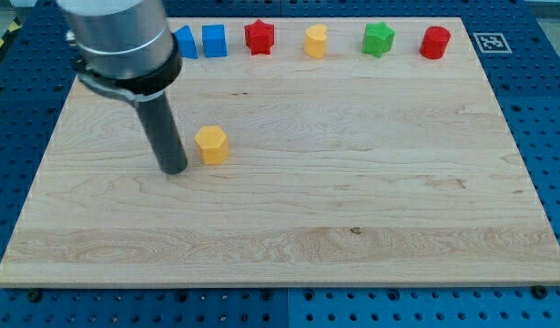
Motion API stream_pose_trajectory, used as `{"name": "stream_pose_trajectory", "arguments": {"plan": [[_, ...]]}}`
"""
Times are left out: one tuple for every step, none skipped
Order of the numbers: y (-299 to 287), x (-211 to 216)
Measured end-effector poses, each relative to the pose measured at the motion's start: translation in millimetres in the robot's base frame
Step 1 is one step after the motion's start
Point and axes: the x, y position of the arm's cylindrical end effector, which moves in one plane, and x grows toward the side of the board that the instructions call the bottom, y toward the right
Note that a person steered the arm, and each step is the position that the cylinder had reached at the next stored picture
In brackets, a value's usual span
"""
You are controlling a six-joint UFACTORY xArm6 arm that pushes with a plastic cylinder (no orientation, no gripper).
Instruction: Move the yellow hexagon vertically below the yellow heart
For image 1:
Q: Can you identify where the black clamp ring mount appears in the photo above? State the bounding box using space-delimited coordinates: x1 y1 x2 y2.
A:
71 33 182 108

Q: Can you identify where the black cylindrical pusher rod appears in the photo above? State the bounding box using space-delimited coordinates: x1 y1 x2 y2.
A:
135 90 188 175

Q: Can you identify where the yellow hexagon block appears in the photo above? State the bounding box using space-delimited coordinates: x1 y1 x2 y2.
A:
194 126 229 165

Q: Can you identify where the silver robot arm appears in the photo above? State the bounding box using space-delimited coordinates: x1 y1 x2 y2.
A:
56 0 188 175

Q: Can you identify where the yellow heart block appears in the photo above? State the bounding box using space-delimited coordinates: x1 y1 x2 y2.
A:
304 24 328 59

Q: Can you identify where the blue triangle block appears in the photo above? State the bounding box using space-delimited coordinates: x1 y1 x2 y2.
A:
174 26 199 59

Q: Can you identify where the blue cube block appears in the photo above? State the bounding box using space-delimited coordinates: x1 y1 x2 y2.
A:
202 24 228 58

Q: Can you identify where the red star block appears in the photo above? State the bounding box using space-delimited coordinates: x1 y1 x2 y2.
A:
244 19 275 56

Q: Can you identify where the wooden board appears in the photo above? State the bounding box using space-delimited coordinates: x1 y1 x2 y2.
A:
0 17 560 289

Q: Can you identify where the green star block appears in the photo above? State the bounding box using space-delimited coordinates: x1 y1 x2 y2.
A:
362 22 395 58

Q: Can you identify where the red cylinder block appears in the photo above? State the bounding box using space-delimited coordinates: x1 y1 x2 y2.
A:
420 26 452 60

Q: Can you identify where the white fiducial marker tag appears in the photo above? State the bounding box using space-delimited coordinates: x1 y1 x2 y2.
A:
473 32 512 54

